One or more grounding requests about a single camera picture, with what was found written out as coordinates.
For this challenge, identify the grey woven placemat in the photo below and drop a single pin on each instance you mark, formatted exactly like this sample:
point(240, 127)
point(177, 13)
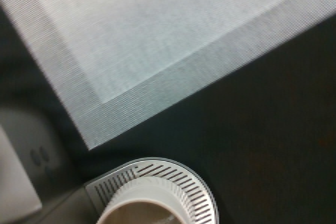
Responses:
point(126, 56)

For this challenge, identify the grey Keurig coffee machine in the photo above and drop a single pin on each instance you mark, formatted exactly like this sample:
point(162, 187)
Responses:
point(42, 194)

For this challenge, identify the white ceramic mug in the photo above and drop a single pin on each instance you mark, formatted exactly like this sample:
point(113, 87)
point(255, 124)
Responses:
point(149, 201)

